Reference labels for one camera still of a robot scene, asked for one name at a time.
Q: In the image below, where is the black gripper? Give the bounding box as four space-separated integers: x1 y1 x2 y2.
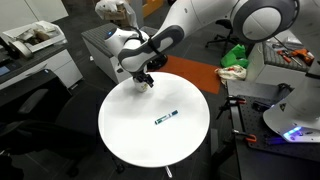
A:
134 72 155 89

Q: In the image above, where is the white ceramic mug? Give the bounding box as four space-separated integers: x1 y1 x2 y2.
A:
133 77 150 94

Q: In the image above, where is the teal whiteboard marker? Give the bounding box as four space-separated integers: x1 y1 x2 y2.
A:
154 109 179 126

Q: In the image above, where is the orange floor mat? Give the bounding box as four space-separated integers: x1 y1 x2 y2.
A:
156 54 223 95

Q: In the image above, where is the white cabinet grey top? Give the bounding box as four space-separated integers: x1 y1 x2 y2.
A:
80 22 159 84

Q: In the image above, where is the cardboard box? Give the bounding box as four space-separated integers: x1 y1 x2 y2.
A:
103 3 129 22

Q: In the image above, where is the white printed bag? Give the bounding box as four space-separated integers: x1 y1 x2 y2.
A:
214 64 248 86

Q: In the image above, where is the white counter cabinet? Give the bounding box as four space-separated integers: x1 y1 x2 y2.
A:
0 41 84 91

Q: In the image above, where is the green bag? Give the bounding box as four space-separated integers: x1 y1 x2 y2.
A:
219 43 250 69

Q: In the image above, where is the clear plastic bag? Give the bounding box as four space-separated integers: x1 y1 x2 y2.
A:
94 0 138 29

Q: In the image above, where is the white table foot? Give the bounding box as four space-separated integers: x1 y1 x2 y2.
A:
164 165 174 179

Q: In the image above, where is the black office chair with jacket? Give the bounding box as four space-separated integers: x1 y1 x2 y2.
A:
0 68 101 179

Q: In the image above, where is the white tool cabinet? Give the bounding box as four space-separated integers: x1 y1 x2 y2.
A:
245 29 316 88

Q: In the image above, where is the white tray of clutter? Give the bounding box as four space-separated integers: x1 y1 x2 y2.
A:
1 20 68 54

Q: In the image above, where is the roll of tape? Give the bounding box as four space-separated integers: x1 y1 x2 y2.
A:
8 39 34 60

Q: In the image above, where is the black perforated mounting table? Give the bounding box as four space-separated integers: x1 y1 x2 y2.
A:
226 79 320 180

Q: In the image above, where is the orange power drill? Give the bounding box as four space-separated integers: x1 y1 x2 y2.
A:
288 48 315 67

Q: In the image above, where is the black clamp orange handle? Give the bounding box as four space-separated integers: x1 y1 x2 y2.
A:
231 129 258 144
216 94 248 119

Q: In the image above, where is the orange handled screwdriver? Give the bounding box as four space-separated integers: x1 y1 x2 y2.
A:
276 49 293 64

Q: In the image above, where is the white wall cupboard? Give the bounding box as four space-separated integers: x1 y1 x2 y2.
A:
0 0 69 33

